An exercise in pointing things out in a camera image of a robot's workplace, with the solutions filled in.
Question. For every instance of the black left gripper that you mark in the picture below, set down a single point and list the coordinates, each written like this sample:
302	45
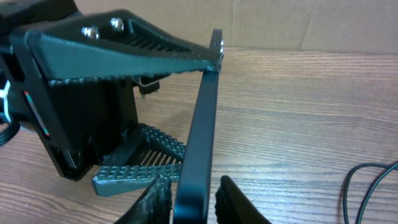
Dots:
71	84

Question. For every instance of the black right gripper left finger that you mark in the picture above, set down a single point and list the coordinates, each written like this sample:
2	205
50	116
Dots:
153	206

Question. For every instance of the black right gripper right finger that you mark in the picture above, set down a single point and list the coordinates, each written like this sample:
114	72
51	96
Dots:
233	207

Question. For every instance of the blue-screen Samsung Galaxy smartphone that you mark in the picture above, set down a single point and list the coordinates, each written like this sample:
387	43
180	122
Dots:
194	184

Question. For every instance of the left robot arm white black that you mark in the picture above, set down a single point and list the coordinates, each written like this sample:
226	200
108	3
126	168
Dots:
23	15

